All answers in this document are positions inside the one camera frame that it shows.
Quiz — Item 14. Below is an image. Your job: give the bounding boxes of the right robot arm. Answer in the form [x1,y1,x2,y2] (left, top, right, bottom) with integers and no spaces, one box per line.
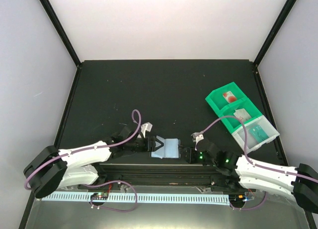
[180,139,318,214]

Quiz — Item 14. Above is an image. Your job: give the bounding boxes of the black frame post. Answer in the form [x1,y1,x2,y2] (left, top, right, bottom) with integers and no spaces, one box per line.
[39,0,81,67]
[253,0,297,67]

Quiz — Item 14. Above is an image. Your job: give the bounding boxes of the white card red print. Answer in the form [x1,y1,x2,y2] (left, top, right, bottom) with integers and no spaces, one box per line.
[234,109,245,121]

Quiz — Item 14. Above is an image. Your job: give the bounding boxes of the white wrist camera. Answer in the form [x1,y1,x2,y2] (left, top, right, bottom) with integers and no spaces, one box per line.
[191,132,204,151]
[140,122,153,137]

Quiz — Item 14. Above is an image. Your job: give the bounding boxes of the green two-compartment bin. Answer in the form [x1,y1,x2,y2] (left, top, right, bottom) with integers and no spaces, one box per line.
[205,82,262,128]

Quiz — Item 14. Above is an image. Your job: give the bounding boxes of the black aluminium rail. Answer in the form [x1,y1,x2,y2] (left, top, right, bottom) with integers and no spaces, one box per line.
[92,163,245,193]

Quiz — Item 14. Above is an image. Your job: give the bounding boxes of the left black frame post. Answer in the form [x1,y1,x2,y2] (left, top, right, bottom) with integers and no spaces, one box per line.
[39,0,81,67]

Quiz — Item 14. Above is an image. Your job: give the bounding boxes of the small electronics board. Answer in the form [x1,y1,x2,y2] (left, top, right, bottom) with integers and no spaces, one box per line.
[90,192,109,200]

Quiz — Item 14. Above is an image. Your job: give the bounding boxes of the white slotted cable duct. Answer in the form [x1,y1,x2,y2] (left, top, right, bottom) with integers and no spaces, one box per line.
[42,191,230,206]

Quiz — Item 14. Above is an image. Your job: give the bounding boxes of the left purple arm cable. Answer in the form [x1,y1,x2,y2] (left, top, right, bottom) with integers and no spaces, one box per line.
[25,109,144,190]

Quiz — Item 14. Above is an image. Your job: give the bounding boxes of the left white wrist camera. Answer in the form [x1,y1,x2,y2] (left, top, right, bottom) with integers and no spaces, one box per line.
[140,122,153,137]

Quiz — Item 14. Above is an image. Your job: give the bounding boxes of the white card red marks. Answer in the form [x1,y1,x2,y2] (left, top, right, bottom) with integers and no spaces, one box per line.
[238,108,251,121]

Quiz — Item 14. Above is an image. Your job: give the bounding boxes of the right black frame post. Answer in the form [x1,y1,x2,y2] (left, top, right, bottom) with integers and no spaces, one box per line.
[253,0,297,67]

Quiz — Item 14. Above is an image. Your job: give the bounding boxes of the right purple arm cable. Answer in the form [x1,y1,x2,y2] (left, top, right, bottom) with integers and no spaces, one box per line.
[192,116,318,184]

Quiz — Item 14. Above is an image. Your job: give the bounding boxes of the black leather card holder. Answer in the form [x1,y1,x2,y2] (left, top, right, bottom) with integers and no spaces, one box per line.
[150,139,181,159]

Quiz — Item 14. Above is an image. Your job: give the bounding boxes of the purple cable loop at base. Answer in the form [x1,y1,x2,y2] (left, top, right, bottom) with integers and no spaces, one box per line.
[89,180,139,212]

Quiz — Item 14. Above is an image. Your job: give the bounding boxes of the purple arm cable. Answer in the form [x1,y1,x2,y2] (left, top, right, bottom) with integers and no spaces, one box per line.
[25,109,144,190]
[192,116,318,184]

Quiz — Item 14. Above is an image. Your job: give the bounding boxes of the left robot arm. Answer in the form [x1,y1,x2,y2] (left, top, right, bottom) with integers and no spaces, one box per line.
[23,123,166,199]

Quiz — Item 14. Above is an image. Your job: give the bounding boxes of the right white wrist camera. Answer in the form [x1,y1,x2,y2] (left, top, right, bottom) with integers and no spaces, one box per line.
[191,132,204,151]

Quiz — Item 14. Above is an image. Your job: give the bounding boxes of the clear plastic bin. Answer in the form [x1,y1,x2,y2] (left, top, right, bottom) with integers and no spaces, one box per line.
[227,115,280,153]

